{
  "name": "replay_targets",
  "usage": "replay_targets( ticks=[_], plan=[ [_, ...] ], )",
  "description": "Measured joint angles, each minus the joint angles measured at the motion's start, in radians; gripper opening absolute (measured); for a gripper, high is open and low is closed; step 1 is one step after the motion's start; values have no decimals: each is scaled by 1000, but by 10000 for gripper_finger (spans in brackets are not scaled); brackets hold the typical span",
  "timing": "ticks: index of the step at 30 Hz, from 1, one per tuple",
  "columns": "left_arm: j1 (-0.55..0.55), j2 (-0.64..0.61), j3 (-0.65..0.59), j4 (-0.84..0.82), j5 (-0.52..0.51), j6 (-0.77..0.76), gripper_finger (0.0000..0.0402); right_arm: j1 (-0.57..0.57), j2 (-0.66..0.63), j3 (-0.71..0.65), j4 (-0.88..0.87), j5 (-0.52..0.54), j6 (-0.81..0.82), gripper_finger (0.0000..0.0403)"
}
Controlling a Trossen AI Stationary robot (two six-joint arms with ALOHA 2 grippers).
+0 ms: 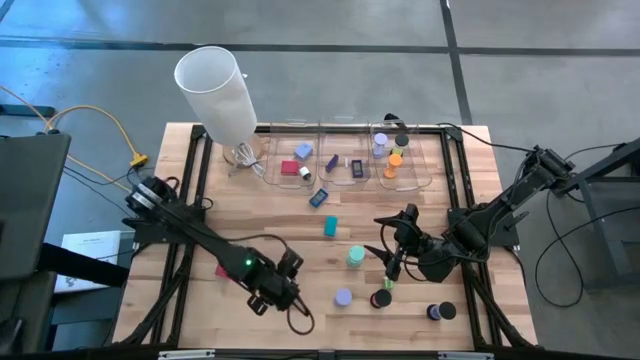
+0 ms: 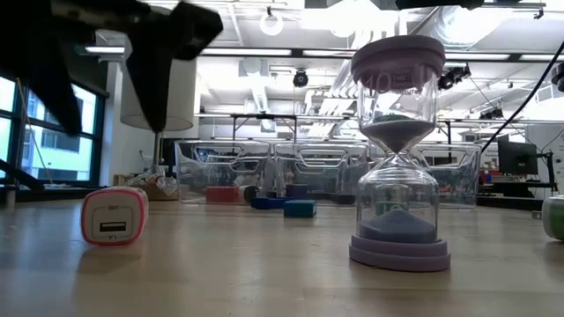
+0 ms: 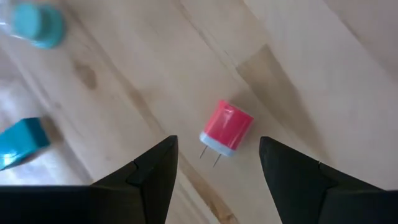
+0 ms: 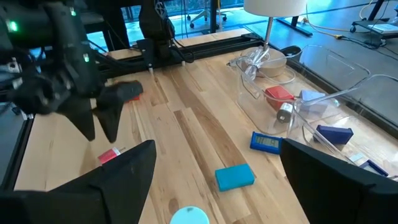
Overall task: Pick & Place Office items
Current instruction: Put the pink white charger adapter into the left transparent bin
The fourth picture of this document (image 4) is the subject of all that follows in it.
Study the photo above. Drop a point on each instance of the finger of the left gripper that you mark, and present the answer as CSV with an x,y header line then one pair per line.
x,y
81,118
110,109

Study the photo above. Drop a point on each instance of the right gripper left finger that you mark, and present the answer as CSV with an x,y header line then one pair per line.
x,y
118,193

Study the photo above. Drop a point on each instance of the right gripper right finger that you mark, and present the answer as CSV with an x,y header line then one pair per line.
x,y
326,193

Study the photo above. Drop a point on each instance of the pink white USB charger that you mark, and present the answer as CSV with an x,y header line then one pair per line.
x,y
109,155

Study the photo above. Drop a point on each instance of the purple block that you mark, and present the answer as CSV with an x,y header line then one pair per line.
x,y
334,134

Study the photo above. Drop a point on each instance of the teal hourglass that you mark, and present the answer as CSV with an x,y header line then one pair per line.
x,y
189,216

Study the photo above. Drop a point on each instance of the teal block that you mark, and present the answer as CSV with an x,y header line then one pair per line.
x,y
234,177

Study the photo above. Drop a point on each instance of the light blue block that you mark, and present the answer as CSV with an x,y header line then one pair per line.
x,y
311,98

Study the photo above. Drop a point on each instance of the red adapter box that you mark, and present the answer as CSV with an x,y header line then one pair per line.
x,y
278,96

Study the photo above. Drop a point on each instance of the clear plastic bin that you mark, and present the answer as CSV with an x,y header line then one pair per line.
x,y
298,130
258,102

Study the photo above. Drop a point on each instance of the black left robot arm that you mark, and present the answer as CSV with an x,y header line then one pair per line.
x,y
155,25

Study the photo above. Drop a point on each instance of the office chair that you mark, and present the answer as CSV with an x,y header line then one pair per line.
x,y
205,14

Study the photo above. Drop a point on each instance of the red flat block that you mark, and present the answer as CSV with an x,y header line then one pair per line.
x,y
134,99

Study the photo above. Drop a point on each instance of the blue digital timer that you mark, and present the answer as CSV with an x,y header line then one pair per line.
x,y
265,142

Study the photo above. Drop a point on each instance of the black wheeled stand base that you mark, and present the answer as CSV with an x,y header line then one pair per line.
x,y
357,25

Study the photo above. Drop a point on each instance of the white shade table lamp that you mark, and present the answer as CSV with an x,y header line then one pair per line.
x,y
273,7

